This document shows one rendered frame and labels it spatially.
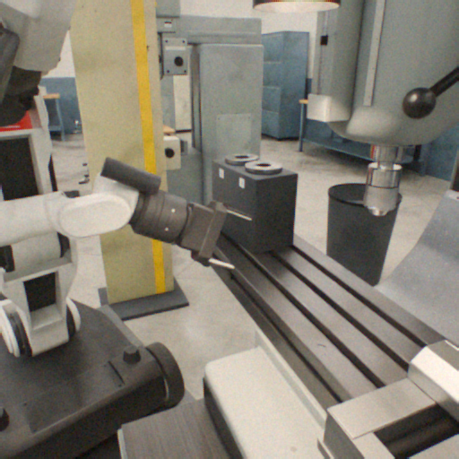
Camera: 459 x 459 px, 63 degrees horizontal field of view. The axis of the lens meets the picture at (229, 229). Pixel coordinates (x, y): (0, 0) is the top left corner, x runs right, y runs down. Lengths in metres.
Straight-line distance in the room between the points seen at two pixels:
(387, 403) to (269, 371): 0.31
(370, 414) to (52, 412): 0.86
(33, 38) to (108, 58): 1.52
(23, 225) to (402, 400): 0.59
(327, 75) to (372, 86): 0.05
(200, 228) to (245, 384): 0.29
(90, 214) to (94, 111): 1.54
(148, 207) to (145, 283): 1.87
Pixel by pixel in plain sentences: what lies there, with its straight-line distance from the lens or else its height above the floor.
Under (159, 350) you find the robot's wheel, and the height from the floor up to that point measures 0.60.
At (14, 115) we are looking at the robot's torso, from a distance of 0.99.
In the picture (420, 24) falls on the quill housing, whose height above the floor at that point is 1.44.
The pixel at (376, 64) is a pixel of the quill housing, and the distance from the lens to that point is 0.49.
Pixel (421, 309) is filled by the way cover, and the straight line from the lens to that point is 0.91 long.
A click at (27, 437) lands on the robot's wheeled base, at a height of 0.59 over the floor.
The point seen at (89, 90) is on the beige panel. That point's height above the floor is 1.30.
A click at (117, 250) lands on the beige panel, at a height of 0.39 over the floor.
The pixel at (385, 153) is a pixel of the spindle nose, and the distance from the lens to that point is 0.57.
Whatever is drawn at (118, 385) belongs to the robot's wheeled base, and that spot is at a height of 0.59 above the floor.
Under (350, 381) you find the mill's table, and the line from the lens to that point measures 0.61.
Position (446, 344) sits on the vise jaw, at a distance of 0.54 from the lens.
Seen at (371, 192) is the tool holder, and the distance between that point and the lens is 0.59.
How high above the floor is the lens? 1.40
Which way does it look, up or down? 23 degrees down
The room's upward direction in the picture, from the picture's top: straight up
